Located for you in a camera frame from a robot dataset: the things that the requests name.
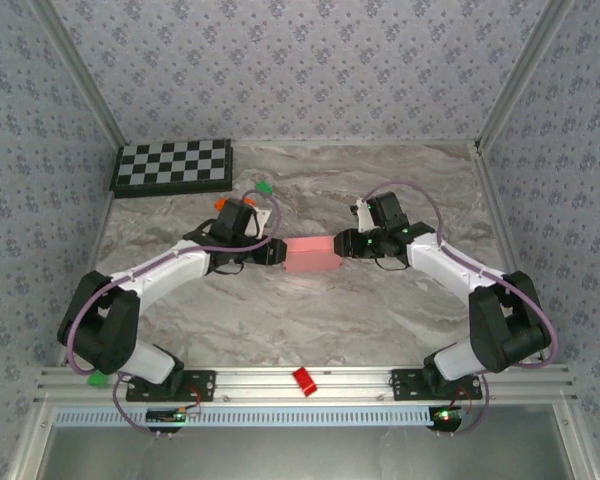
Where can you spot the grey metal panel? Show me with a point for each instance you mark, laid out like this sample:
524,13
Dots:
300,455

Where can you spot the red block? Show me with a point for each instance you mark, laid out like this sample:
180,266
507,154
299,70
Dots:
304,382

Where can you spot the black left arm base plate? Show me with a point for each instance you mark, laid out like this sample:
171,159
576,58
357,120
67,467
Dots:
200,385

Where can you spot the small green plastic clip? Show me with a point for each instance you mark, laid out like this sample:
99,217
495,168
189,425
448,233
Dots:
265,188

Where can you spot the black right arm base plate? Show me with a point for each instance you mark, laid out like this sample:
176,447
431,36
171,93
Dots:
405,385

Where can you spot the black and white checkerboard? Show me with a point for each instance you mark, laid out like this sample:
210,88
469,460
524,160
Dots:
172,165

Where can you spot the aluminium mounting rail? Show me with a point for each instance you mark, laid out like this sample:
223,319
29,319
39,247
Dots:
260,385

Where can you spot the orange plastic piece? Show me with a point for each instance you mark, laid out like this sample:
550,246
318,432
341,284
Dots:
219,204

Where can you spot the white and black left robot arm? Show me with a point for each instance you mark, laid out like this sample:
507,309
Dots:
150,362

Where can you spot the aluminium side rail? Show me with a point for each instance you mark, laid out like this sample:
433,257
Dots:
507,250

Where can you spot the aluminium frame post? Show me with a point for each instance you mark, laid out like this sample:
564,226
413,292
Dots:
522,75
80,75

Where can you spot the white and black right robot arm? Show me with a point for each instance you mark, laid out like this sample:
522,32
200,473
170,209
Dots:
455,360

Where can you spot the pink paper box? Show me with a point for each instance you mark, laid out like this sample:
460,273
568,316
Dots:
310,254

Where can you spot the green block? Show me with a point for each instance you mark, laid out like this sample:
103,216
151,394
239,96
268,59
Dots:
96,380

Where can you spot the aluminium back rail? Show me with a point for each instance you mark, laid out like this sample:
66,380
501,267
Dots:
355,142

